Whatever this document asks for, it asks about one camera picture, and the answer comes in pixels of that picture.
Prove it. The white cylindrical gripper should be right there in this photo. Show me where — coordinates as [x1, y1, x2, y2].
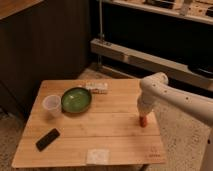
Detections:
[137, 93, 156, 117]

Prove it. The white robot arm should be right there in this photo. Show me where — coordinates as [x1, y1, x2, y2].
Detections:
[137, 72, 213, 171]

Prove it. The grey metal beam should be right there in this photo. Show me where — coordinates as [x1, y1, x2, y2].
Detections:
[90, 39, 213, 92]

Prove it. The white red small box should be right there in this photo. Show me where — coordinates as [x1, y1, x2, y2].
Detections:
[83, 82, 108, 94]

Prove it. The green bowl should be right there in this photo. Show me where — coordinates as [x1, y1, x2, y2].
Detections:
[61, 87, 92, 114]

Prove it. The vertical metal pole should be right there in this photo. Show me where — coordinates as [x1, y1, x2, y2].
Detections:
[98, 0, 104, 42]

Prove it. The wooden table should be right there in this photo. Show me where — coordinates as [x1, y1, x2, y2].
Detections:
[12, 79, 166, 168]

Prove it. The clear plastic cup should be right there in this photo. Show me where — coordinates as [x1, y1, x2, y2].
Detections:
[42, 95, 61, 117]

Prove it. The black rectangular remote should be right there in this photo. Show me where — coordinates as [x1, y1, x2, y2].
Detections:
[36, 129, 60, 151]

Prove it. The dark wooden cabinet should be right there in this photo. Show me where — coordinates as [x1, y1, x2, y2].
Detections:
[0, 0, 90, 117]

